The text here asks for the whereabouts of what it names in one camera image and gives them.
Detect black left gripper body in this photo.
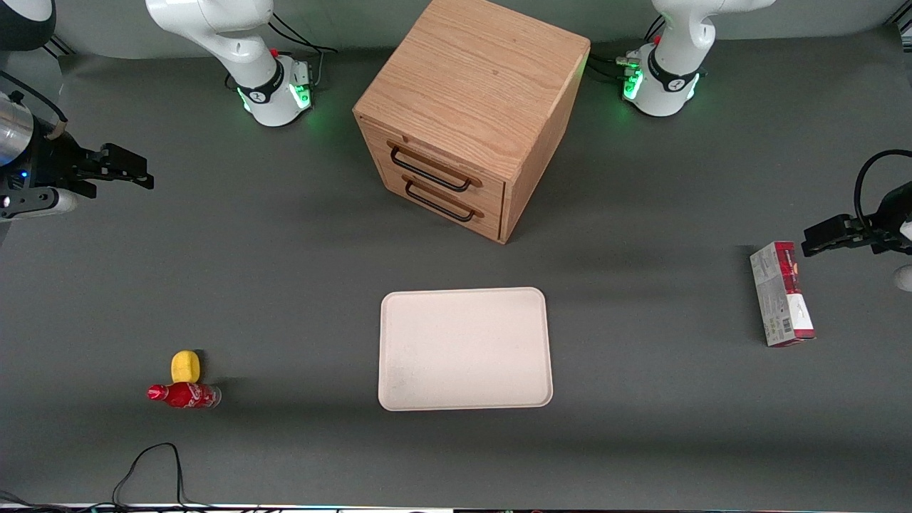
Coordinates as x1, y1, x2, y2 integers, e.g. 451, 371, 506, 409
871, 181, 912, 255

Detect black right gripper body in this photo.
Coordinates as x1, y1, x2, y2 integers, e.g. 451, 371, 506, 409
0, 132, 102, 211

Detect red coke bottle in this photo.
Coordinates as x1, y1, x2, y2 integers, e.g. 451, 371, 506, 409
147, 382, 222, 410

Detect beige rectangular tray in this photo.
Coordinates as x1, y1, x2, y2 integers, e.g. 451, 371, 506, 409
378, 287, 554, 412

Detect grey and red carton box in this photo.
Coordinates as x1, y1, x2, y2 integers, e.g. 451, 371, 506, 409
750, 241, 817, 348

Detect yellow lemon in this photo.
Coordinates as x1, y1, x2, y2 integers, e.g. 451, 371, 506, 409
171, 350, 202, 384

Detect wooden two-drawer cabinet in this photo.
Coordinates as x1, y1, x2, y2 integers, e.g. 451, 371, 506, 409
353, 0, 591, 245

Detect black left wrist cable loop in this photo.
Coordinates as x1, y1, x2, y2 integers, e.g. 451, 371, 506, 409
854, 149, 912, 230

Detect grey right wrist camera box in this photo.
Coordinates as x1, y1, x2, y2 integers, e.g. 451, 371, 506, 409
0, 187, 78, 221

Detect black right arm base cables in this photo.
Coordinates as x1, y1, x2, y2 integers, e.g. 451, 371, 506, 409
225, 11, 340, 92

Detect black arm base cables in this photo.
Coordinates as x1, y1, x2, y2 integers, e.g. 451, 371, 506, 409
587, 17, 667, 85
225, 11, 340, 92

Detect black looped floor cable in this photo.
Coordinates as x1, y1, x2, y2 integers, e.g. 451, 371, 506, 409
112, 442, 214, 510

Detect black left arm base cables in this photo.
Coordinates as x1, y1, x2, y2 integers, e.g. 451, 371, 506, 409
587, 17, 667, 85

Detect black metal drawer handle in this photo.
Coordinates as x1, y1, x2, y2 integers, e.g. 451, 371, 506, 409
389, 145, 474, 193
404, 178, 476, 223

